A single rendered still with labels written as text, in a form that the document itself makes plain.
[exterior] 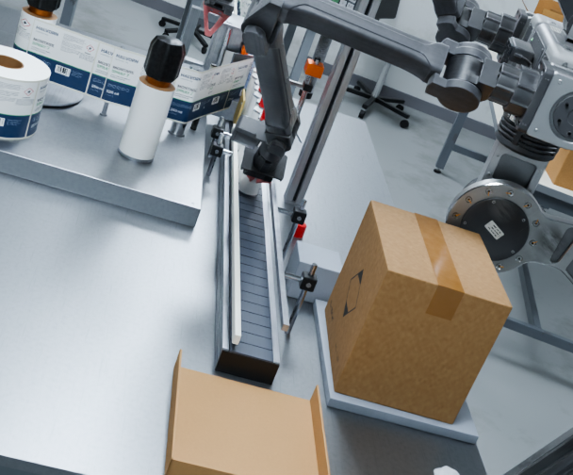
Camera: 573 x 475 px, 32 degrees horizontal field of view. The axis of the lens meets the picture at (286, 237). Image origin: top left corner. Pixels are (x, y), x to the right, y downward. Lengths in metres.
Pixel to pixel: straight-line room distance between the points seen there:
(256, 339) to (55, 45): 1.05
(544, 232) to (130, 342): 0.87
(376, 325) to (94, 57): 1.13
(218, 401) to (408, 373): 0.36
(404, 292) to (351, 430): 0.27
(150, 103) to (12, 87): 0.31
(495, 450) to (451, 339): 1.83
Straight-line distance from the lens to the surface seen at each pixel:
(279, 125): 2.11
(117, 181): 2.28
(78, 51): 2.59
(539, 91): 1.81
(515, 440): 3.76
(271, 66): 1.95
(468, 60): 1.82
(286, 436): 1.74
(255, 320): 1.92
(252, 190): 2.42
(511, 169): 2.14
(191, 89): 2.59
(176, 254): 2.16
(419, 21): 7.02
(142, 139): 2.39
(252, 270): 2.10
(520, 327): 4.12
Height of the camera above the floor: 1.82
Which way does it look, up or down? 24 degrees down
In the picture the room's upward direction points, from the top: 21 degrees clockwise
